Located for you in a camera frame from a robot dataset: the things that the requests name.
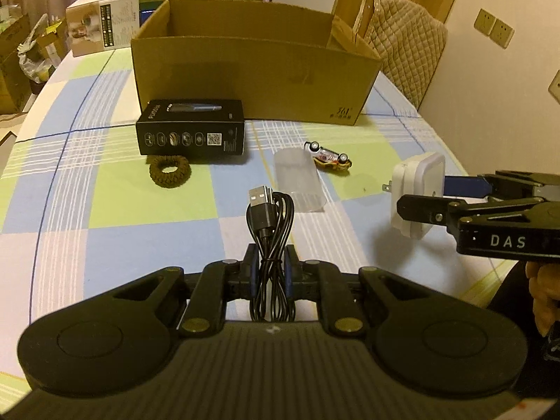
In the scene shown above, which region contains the white plug adapter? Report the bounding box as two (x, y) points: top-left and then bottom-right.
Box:
(383, 152), (447, 241)

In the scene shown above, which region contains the black shaver box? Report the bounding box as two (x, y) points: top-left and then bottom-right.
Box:
(135, 98), (246, 157)

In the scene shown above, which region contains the chair with quilted cover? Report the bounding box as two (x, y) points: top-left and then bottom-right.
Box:
(352, 0), (449, 112)

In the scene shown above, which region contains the white product box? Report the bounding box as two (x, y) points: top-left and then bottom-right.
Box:
(65, 0), (141, 58)

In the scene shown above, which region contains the cream bed cover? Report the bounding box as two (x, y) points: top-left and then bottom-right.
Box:
(0, 111), (28, 143)

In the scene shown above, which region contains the crumpled plastic bag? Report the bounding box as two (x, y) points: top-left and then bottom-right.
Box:
(17, 13), (57, 84)

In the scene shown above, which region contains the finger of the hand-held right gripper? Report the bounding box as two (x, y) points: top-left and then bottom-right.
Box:
(444, 170), (560, 200)
(396, 194), (547, 229)

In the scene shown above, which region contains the translucent plastic cup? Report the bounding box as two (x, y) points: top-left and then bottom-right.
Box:
(273, 149), (327, 214)

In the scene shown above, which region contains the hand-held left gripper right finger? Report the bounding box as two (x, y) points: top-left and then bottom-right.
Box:
(284, 245), (434, 338)

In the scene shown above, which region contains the small toy car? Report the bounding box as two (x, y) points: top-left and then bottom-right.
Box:
(304, 140), (353, 171)

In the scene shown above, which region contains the small cardboard box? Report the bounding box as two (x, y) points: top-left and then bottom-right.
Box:
(35, 24), (67, 55)

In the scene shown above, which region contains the black USB cable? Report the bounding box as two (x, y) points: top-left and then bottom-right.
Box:
(246, 185), (298, 322)

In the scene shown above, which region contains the brown braided hair tie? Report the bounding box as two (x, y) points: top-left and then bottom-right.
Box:
(149, 154), (191, 190)

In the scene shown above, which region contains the person's right hand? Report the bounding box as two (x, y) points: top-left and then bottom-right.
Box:
(527, 261), (560, 337)

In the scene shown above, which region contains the large cardboard box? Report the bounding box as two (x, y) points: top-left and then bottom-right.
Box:
(0, 13), (32, 114)

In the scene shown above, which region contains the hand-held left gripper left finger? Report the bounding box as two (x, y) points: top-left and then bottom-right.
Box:
(111, 243), (260, 338)

